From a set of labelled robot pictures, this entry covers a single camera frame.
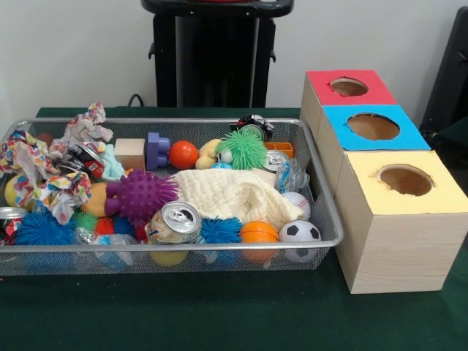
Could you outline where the green fuzzy toy with eyes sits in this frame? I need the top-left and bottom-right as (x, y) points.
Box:
(214, 129), (268, 171)

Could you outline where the black cable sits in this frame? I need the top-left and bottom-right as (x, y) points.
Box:
(128, 93), (156, 108)

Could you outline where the yellow ball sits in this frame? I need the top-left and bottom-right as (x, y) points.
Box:
(4, 174), (30, 210)

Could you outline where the plain wooden cube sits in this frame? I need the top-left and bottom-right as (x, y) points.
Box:
(114, 138), (146, 172)

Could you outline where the orange foam ball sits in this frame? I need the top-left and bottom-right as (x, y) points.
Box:
(79, 181), (110, 218)

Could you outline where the blue spiky ball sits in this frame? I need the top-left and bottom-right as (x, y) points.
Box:
(15, 211), (78, 247)

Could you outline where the small soccer ball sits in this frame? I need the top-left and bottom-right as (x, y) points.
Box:
(279, 219), (323, 263)

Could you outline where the wooden box with three holes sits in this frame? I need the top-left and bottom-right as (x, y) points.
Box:
(300, 69), (468, 294)

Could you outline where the black chair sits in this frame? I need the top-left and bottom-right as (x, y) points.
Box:
(420, 6), (468, 147)

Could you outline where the clear mesh bin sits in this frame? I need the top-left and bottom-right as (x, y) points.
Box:
(0, 117), (344, 276)

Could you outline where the purple toy block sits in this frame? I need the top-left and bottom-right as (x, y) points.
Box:
(145, 132), (173, 170)

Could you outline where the colourful patterned cloth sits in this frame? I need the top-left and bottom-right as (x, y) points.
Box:
(0, 102), (115, 222)

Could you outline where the cream knitted cloth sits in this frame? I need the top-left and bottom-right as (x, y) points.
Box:
(170, 169), (305, 227)

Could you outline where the small red ball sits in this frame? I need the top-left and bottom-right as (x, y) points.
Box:
(169, 140), (200, 170)

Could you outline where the crushed silver can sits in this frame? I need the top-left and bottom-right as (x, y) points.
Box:
(145, 201), (203, 245)

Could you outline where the small orange basketball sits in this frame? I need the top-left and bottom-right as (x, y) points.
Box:
(240, 221), (280, 263)

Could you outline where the purple spiky ball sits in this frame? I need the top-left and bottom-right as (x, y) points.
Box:
(104, 170), (180, 226)

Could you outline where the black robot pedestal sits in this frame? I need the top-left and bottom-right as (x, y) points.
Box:
(141, 0), (297, 109)

